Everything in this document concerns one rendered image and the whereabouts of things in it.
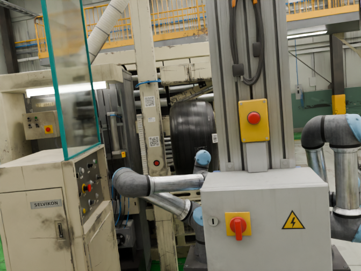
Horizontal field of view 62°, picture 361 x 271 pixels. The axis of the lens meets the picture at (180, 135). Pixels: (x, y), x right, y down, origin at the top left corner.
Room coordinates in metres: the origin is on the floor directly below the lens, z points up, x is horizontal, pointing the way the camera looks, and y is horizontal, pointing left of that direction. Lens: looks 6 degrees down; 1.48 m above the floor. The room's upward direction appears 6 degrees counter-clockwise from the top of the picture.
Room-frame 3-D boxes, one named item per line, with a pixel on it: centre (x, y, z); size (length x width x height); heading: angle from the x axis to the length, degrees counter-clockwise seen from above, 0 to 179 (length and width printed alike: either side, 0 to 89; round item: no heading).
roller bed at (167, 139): (2.63, 0.15, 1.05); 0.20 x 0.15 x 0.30; 89
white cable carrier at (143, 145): (2.20, 0.28, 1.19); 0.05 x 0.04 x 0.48; 179
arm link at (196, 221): (1.42, -0.08, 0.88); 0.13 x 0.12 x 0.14; 21
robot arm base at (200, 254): (1.41, -0.08, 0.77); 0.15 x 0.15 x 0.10
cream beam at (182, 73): (2.53, -0.20, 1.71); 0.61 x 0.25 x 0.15; 89
